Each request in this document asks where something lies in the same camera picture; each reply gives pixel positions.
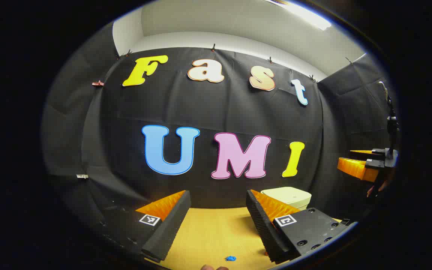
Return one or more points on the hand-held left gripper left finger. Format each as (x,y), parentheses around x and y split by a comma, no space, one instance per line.
(171,225)

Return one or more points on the red clip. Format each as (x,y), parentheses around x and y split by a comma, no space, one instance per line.
(98,83)

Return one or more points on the black backdrop cloth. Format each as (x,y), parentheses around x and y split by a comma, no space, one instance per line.
(216,108)

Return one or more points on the white clip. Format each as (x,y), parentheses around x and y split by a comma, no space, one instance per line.
(82,176)

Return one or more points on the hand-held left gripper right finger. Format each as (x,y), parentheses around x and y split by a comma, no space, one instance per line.
(263,225)

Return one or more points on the wooden desktop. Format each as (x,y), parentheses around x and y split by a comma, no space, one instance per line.
(212,236)

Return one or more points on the blue paper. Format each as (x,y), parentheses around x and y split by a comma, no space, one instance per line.
(231,258)

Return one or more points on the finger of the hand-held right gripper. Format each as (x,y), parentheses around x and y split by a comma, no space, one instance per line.
(377,151)
(354,168)

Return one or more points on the green desktop garbage bin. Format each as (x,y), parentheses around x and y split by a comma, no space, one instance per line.
(287,195)

